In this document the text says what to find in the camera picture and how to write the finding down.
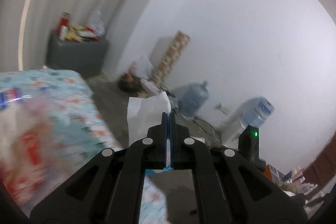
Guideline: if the floral blue bed sheet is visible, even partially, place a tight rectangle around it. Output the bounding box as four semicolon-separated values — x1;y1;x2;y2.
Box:
0;69;169;224

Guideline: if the white tissue paper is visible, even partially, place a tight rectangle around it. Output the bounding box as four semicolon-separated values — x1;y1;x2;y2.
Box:
127;92;171;146

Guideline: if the water dispenser with jug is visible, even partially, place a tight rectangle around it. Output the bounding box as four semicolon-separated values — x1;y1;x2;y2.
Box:
219;97;274;148

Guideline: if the blue water jug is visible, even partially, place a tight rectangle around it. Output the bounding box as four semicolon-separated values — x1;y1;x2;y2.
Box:
178;80;209;119

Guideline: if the Pepsi plastic bottle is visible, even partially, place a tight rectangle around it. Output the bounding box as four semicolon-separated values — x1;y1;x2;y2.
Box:
0;88;23;110

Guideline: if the red bottle on cabinet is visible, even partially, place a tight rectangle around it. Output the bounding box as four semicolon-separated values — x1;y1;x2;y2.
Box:
56;12;71;35

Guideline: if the grey storage cabinet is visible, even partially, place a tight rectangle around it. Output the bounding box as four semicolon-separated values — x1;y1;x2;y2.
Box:
46;33;109;79

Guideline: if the floor trash pile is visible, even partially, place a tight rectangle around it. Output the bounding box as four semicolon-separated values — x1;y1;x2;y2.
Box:
117;56;162;98

